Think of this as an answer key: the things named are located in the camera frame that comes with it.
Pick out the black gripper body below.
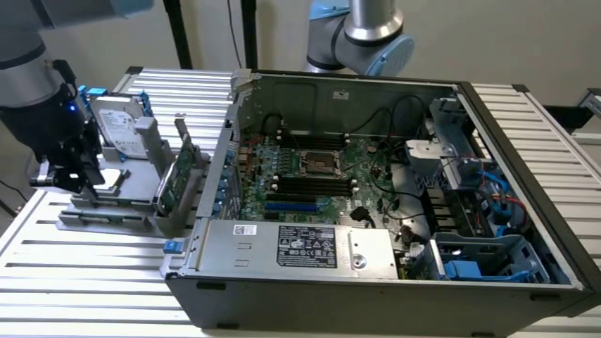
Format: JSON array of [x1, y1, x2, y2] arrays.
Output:
[[0, 93, 107, 195]]

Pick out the black RAM slot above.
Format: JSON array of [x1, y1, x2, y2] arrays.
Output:
[[279, 131, 349, 137], [275, 180, 357, 187], [272, 190, 356, 198], [279, 135, 349, 142], [279, 144, 349, 150], [275, 174, 357, 182], [279, 139, 349, 146], [274, 184, 356, 192]]

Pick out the blue expansion slot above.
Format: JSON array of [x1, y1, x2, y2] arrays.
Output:
[[264, 201, 319, 213]]

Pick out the black expansion slot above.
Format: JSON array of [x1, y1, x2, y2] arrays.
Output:
[[263, 211, 316, 221]]

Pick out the blue disk caddy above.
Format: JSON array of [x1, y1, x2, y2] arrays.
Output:
[[76, 84, 152, 123]]

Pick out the silver hard disk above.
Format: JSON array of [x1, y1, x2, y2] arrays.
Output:
[[91, 96, 148, 161]]

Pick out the silver CPU chip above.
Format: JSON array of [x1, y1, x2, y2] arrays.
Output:
[[92, 168, 132, 194]]

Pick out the grey parts rack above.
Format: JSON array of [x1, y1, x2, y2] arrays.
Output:
[[56, 111, 214, 239]]

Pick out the green graphics card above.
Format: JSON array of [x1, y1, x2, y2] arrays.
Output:
[[154, 112, 203, 216]]

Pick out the thick black stand pole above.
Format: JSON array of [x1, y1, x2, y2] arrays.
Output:
[[162, 0, 196, 70]]

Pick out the slim black stand pole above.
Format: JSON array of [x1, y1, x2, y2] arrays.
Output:
[[243, 0, 260, 70]]

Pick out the green motherboard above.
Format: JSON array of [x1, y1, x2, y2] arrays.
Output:
[[234, 134, 427, 244]]

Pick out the grey power supply unit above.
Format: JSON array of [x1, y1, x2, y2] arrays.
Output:
[[192, 219, 401, 282]]

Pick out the metal CPU socket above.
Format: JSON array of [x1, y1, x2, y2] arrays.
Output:
[[292, 149, 349, 177]]

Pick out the grey plastic fan shroud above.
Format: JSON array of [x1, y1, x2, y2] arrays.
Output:
[[404, 138, 457, 167]]

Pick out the grey metal disk bay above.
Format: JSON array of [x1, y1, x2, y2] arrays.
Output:
[[425, 97, 500, 192]]

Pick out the black open PC case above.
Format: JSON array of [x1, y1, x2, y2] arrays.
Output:
[[159, 68, 601, 331]]

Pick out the blue plastic drive clip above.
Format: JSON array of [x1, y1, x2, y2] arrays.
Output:
[[443, 259, 484, 282]]

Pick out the grey perforated drive cage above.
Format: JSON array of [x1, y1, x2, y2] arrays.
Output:
[[421, 231, 552, 283]]

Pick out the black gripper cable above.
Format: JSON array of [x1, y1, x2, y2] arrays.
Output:
[[51, 58, 79, 104]]

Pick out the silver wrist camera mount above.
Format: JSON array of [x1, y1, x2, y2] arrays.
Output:
[[28, 158, 66, 193]]

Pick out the thin black floor cable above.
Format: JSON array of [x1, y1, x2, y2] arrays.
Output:
[[0, 179, 31, 214]]

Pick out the thin black hanging cable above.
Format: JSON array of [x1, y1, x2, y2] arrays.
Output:
[[227, 0, 238, 68]]

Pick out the short black looped wire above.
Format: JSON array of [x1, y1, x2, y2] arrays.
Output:
[[260, 113, 284, 142]]

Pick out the long black arched wire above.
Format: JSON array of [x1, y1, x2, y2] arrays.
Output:
[[348, 94, 429, 142]]

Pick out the black wire with plug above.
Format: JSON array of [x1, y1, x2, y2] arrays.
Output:
[[351, 206, 377, 229]]

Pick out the blue data wire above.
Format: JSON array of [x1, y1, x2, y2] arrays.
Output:
[[472, 168, 512, 228]]

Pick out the red data wire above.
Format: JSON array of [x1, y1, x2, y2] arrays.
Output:
[[496, 196, 528, 227]]

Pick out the black table bracket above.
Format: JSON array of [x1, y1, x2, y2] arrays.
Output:
[[543, 104, 601, 134]]

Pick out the aluminium rail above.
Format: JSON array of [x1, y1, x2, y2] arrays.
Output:
[[575, 87, 601, 111]]

